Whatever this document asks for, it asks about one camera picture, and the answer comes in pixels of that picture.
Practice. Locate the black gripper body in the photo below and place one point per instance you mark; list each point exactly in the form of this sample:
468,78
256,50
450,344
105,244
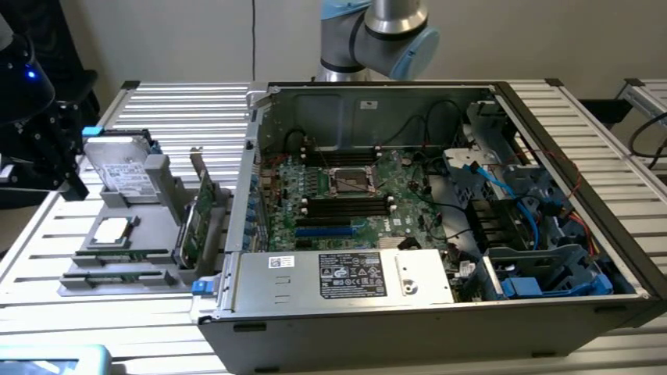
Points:
20,78

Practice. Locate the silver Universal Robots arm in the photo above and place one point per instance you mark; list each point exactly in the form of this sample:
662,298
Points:
386,31

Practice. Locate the black RAM slot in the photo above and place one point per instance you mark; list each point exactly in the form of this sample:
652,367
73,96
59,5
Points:
342,151
342,159
342,155
342,163
346,213
346,203
346,199
346,208

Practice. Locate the silver hard disk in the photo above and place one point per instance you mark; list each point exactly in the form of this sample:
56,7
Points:
117,164

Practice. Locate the blue table clamp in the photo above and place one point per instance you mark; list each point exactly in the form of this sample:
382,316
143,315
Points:
200,291
92,131

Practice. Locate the silver CPU chip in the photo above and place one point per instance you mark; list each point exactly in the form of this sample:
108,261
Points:
109,232

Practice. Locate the grey parts rack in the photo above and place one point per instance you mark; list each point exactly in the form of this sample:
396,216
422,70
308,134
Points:
151,234

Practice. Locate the green graphics card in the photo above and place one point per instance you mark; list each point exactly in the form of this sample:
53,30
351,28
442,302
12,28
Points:
200,195

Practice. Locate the teal framed device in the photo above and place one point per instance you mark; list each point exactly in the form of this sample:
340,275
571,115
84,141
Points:
52,361

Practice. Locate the black expansion slot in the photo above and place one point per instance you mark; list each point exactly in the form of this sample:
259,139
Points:
323,222

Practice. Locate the blue expansion slot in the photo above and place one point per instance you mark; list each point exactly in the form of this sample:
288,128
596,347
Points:
326,232

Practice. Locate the silver power supply unit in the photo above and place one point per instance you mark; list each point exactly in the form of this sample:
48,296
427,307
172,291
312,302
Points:
291,285

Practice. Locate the metal CPU socket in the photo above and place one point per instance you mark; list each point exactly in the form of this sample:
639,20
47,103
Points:
348,180

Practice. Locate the silver chipset heatsink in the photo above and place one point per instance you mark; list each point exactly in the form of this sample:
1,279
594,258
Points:
391,244

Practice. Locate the green motherboard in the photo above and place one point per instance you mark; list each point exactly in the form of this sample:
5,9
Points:
406,195

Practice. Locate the open grey PC case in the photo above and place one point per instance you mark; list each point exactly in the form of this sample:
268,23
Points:
364,340

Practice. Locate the grey metal disk bay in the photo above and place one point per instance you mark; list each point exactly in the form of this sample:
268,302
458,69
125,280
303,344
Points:
484,129

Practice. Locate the blue disk caddy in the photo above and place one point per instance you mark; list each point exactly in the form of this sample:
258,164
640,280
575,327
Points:
520,287

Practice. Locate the grey plastic disk bay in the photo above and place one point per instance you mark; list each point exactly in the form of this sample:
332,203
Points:
542,258

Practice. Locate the slatted metal side table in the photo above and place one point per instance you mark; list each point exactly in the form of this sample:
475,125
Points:
646,95

